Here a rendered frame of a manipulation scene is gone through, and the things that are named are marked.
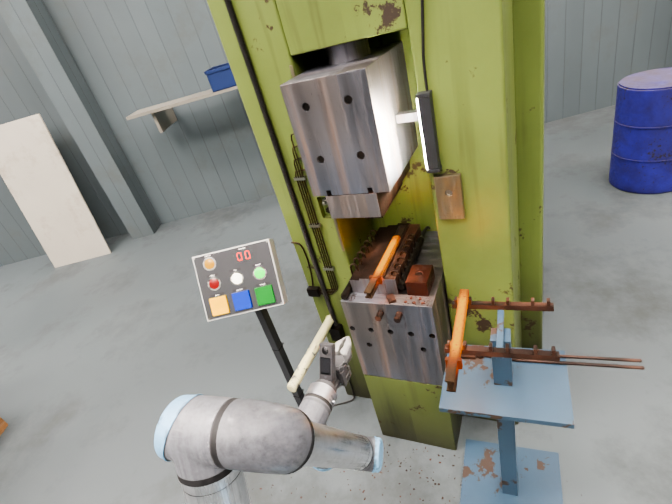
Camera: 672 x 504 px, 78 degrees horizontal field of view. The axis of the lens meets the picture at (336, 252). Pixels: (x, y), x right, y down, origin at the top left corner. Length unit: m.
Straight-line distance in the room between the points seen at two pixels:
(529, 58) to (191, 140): 4.40
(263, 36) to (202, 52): 3.75
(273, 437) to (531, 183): 1.56
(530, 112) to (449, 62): 0.58
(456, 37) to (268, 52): 0.63
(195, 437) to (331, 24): 1.21
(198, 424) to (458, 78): 1.15
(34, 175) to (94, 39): 1.70
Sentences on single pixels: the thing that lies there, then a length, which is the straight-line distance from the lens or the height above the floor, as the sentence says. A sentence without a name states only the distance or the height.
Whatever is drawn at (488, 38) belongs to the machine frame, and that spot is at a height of 1.75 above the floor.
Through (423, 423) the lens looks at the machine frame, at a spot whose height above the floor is 0.17.
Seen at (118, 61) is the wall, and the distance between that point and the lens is 5.62.
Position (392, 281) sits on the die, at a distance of 1.64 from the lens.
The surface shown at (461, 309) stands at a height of 0.99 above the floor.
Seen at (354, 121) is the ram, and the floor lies 1.62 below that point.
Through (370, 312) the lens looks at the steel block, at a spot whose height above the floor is 0.86.
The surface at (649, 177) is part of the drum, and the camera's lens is 4.19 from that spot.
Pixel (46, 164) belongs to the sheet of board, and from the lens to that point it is 5.90.
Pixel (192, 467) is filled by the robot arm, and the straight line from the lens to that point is 0.84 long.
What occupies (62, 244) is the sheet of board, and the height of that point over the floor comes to 0.26.
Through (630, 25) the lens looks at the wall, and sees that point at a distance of 6.34.
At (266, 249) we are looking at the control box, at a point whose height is 1.16.
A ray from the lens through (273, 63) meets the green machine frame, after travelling 1.60.
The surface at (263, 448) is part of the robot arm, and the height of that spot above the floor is 1.37.
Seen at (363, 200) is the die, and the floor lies 1.34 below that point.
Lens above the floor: 1.95
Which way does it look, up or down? 30 degrees down
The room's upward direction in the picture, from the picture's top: 17 degrees counter-clockwise
